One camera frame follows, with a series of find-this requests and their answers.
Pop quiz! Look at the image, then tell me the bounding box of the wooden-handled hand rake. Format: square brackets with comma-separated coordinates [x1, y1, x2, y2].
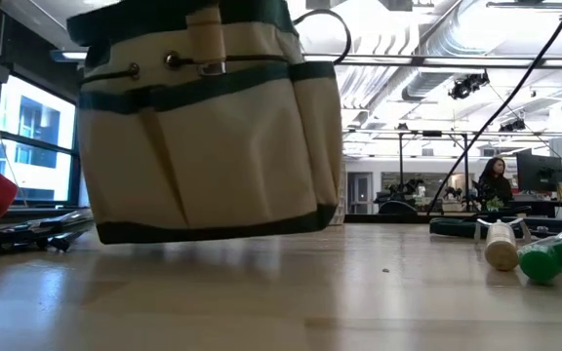
[473, 217, 534, 273]

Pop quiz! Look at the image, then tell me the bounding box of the black office chair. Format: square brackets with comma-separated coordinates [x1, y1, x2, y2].
[377, 199, 420, 216]

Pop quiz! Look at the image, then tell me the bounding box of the beige green-trimmed gardening bag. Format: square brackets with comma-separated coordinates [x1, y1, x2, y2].
[65, 0, 344, 245]

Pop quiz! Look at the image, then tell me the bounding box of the long black cable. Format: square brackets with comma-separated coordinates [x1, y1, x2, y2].
[426, 0, 562, 215]

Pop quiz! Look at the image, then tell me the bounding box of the small green background plant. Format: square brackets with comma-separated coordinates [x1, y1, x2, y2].
[484, 194, 505, 213]

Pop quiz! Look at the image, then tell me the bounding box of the large framed window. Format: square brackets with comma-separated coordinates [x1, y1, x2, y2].
[0, 72, 85, 209]

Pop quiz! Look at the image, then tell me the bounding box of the black computer monitor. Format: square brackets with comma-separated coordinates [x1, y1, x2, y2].
[515, 151, 562, 194]

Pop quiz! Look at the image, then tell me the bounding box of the grey overhead rail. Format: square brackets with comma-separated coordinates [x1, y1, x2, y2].
[302, 52, 562, 69]

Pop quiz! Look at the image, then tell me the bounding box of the grey door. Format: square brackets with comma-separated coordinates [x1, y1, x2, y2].
[347, 171, 374, 215]

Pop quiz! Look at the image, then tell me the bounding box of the yellow extension cable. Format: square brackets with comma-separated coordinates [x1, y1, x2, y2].
[0, 51, 29, 209]

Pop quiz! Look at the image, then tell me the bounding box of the small wooden-handled transplanter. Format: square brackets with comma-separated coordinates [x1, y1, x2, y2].
[185, 5, 227, 78]

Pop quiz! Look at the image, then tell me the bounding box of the black ceiling spotlight cluster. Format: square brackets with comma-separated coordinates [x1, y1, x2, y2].
[447, 70, 491, 101]

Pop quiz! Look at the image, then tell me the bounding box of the ceiling fluorescent light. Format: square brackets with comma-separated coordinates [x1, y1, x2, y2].
[49, 48, 90, 63]

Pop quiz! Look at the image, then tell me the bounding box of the black desk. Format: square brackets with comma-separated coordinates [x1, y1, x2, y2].
[507, 198, 562, 219]

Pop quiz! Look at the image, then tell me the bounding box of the black metal rig frame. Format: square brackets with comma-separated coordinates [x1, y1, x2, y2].
[346, 127, 472, 214]

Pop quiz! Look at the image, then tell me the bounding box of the person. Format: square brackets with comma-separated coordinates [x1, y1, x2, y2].
[475, 156, 514, 209]

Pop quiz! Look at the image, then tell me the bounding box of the black aluminium table frame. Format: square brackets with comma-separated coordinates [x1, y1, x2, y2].
[343, 210, 562, 234]

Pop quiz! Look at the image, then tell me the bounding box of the green spray bottle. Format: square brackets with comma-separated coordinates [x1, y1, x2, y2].
[517, 219, 562, 284]

